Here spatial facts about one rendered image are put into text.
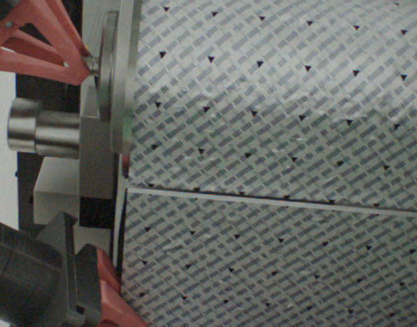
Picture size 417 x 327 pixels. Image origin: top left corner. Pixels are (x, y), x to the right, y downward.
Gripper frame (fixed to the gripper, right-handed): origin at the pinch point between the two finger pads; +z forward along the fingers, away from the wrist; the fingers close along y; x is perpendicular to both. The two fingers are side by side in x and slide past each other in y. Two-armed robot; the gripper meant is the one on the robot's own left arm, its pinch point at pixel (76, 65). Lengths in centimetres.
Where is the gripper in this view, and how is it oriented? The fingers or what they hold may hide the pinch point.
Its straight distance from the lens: 58.5
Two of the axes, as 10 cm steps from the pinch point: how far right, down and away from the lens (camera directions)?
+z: 7.1, 5.3, 4.6
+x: 7.0, -5.9, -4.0
